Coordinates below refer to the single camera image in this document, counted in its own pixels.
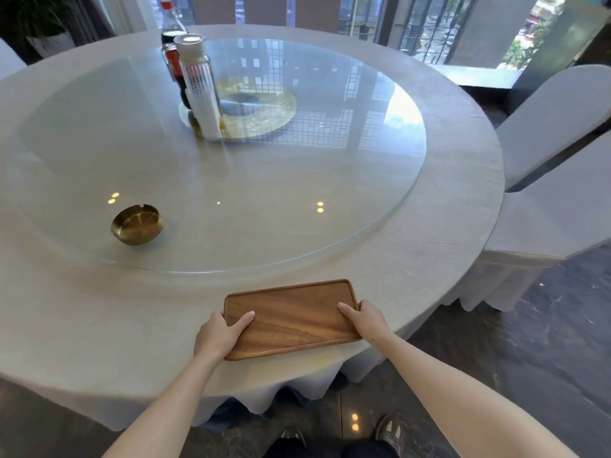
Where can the white covered chair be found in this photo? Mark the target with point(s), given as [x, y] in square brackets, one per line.
[549, 121]
[8, 59]
[539, 233]

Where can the person's left hand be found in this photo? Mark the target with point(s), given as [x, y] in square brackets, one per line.
[215, 337]

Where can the potted plant white pot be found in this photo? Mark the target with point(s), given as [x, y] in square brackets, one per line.
[45, 30]

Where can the clear ribbed toothpick dispenser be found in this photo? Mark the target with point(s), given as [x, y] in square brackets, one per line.
[200, 85]

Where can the person's left forearm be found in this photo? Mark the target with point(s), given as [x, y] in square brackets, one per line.
[164, 410]

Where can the brass ashtray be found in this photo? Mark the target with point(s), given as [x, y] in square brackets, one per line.
[137, 224]

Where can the white round tablecloth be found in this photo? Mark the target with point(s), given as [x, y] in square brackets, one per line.
[71, 324]

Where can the person's dark trousers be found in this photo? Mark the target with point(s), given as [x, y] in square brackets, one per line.
[329, 448]

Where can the small dark sauce bottle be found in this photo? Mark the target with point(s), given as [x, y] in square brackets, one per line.
[175, 71]

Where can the gold turntable base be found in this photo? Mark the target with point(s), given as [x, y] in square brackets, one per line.
[260, 109]

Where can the metal window railing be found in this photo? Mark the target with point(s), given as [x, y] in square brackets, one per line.
[432, 26]

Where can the person's left thumb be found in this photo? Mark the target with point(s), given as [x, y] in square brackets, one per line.
[241, 321]

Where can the round glass turntable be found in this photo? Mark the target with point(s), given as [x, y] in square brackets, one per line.
[267, 185]

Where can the person's right hand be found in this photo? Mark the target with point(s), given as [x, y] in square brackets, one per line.
[368, 321]

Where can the dark sauce bottle red cap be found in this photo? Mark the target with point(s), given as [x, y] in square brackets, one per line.
[170, 26]

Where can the brown wooden tray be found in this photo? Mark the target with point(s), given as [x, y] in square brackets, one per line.
[291, 315]

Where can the person's right shoe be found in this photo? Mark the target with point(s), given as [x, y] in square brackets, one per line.
[389, 430]

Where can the person's right thumb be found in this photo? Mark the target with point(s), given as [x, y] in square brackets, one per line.
[348, 310]

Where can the person's right forearm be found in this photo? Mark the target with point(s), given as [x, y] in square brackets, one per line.
[470, 403]

